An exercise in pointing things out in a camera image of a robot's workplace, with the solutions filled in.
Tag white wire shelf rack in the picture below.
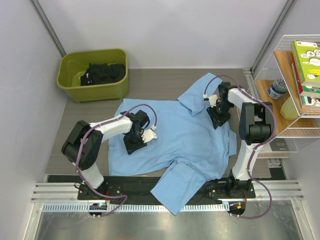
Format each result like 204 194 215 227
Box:
243 34 320 159

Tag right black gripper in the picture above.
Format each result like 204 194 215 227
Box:
207 100 234 129

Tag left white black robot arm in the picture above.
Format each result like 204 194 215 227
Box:
61 110 158 200

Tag olive green plastic bin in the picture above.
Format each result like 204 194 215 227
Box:
56 48 129 103

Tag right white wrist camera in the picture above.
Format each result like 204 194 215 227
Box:
203 94 219 108

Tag teal book stack bottom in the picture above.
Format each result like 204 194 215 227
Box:
299 85 320 109

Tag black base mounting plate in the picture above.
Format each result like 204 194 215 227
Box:
47 175 256 205

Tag green book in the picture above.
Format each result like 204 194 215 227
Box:
291 40 320 88

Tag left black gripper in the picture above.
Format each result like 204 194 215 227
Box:
123 129 147 155

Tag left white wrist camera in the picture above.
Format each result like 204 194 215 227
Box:
141 125 158 143

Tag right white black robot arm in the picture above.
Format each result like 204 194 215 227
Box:
203 82 276 198

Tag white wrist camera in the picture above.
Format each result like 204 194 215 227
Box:
141 125 158 143
203 94 219 108

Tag pale yellow green object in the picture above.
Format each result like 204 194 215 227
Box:
280 97 300 121

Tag blue white ceramic cup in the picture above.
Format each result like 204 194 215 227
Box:
267 78 288 100

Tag light blue long sleeve shirt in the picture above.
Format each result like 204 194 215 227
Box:
108 73 237 215

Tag black clothes in bin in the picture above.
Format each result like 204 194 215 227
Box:
80 63 126 86

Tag red book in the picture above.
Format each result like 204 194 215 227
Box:
291 53 304 96

